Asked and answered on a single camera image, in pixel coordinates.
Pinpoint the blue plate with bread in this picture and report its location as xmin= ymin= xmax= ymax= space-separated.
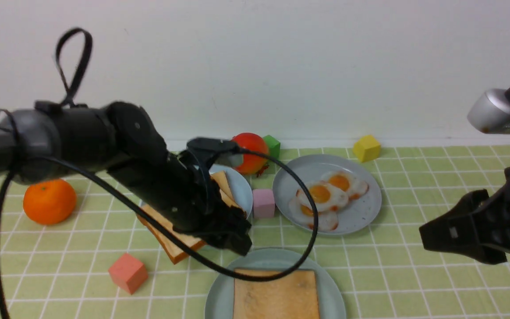
xmin=210 ymin=165 xmax=253 ymax=218

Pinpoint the fried egg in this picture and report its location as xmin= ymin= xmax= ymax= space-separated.
xmin=321 ymin=171 xmax=370 ymax=201
xmin=289 ymin=198 xmax=339 ymax=232
xmin=295 ymin=181 xmax=349 ymax=216

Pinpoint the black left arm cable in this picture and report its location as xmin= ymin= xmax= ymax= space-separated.
xmin=0 ymin=27 xmax=319 ymax=319

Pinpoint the green checkered tablecloth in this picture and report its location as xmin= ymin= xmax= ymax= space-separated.
xmin=0 ymin=145 xmax=510 ymax=319

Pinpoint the pink cube block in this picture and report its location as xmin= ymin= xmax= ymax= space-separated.
xmin=253 ymin=189 xmax=275 ymax=219

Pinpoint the toast slice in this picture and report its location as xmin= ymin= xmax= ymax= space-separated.
xmin=233 ymin=270 xmax=321 ymax=319
xmin=137 ymin=205 xmax=206 ymax=265
xmin=211 ymin=171 xmax=241 ymax=208

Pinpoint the green cube block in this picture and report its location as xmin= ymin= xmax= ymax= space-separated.
xmin=263 ymin=135 xmax=281 ymax=159

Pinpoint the orange mandarin fruit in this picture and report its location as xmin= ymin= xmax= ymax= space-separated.
xmin=23 ymin=179 xmax=77 ymax=226

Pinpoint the light blue front plate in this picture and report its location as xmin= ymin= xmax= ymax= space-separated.
xmin=204 ymin=248 xmax=347 ymax=319

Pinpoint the red tomato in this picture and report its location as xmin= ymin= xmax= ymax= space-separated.
xmin=231 ymin=132 xmax=270 ymax=175

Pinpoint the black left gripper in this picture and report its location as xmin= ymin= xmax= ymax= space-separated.
xmin=107 ymin=154 xmax=252 ymax=256

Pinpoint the grey plate with eggs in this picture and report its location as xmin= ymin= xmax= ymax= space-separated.
xmin=272 ymin=154 xmax=382 ymax=236

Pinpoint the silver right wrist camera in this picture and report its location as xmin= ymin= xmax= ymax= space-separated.
xmin=467 ymin=88 xmax=510 ymax=135

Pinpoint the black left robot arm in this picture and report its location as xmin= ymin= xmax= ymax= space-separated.
xmin=0 ymin=101 xmax=252 ymax=256

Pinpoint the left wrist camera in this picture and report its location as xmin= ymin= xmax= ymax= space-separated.
xmin=186 ymin=137 xmax=243 ymax=169

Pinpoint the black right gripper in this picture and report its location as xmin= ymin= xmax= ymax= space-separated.
xmin=419 ymin=167 xmax=510 ymax=265

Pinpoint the salmon red cube block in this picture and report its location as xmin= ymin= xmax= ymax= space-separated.
xmin=108 ymin=253 xmax=149 ymax=295

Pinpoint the yellow cube block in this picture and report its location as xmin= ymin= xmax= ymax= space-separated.
xmin=352 ymin=135 xmax=381 ymax=162

